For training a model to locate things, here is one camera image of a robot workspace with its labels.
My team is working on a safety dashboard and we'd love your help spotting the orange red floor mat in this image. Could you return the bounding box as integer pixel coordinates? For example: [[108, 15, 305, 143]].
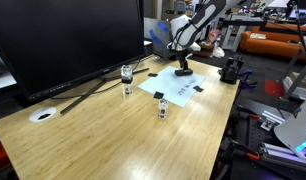
[[264, 79, 288, 100]]

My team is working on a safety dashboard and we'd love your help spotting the short clear glass jar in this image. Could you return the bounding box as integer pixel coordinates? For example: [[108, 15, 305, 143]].
[[157, 98, 169, 120]]

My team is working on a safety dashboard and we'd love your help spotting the black monitor stand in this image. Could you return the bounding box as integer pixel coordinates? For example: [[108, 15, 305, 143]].
[[59, 66, 150, 116]]

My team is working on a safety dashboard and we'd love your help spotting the tall clear black-banded bottle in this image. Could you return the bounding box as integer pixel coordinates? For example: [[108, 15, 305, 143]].
[[120, 64, 134, 96]]

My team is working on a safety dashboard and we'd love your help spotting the laptop with lit screen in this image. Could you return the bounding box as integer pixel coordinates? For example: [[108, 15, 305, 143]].
[[287, 7, 306, 21]]

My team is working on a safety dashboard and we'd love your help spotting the large black monitor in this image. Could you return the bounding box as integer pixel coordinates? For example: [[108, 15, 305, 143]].
[[0, 0, 148, 103]]

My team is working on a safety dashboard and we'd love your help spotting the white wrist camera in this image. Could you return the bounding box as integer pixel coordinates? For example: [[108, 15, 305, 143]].
[[189, 41, 203, 53]]

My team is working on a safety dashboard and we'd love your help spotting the black clamped camera mount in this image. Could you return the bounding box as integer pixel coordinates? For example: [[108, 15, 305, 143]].
[[219, 55, 246, 85]]

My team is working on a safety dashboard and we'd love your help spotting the white board sheet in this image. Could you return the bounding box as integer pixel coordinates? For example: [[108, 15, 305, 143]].
[[137, 65, 207, 109]]

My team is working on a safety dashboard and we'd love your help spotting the black whiteboard eraser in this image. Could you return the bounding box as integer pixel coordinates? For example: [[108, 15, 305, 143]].
[[174, 67, 194, 77]]

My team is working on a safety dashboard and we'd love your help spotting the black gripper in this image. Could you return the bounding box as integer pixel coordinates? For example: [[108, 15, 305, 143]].
[[174, 49, 191, 71]]

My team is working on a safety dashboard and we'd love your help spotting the white device with cyan light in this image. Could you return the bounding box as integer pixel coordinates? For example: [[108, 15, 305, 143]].
[[273, 93, 306, 165]]

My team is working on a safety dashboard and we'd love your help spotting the orange sofa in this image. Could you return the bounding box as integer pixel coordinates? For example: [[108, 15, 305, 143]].
[[239, 22, 306, 63]]

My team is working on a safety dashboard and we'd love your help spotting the white drawer cabinet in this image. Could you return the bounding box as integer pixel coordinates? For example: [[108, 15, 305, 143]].
[[222, 24, 248, 51]]

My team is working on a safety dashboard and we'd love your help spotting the grey panel with blue tape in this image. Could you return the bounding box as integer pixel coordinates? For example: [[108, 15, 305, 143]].
[[143, 18, 174, 61]]

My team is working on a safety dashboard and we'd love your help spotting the blue hand clamp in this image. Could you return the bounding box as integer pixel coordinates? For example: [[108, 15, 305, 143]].
[[238, 68, 258, 91]]

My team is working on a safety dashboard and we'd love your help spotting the aluminium extrusion rail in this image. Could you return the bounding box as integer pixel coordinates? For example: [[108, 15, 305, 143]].
[[259, 141, 306, 175]]

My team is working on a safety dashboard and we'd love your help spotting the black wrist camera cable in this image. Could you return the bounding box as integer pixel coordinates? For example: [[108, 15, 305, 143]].
[[167, 12, 208, 52]]

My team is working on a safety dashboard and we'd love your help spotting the silver metal bracket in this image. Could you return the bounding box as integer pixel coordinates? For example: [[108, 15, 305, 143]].
[[259, 109, 278, 132]]

